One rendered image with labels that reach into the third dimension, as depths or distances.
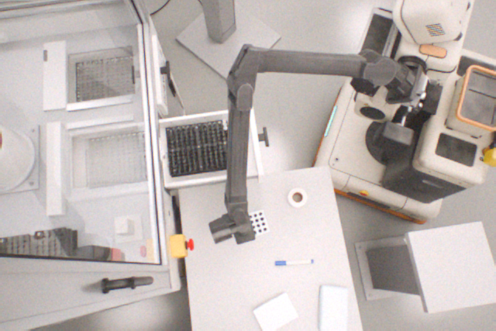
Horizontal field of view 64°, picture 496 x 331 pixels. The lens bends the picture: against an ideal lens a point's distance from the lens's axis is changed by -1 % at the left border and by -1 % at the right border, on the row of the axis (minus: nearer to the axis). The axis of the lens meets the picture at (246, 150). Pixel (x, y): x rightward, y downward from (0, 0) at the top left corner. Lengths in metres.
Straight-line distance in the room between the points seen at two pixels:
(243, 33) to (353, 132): 0.98
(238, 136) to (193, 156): 0.37
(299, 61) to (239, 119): 0.21
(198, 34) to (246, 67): 1.67
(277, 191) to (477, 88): 0.83
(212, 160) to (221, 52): 1.27
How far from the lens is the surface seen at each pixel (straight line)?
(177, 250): 1.35
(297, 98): 2.47
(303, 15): 2.77
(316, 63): 1.07
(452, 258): 1.65
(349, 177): 2.07
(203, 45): 2.60
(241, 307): 1.48
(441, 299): 1.62
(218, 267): 1.48
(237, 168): 1.11
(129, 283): 0.74
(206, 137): 1.42
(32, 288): 0.54
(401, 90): 1.22
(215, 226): 1.22
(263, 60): 1.00
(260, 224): 1.45
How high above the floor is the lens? 2.24
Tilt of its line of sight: 73 degrees down
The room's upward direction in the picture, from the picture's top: 3 degrees counter-clockwise
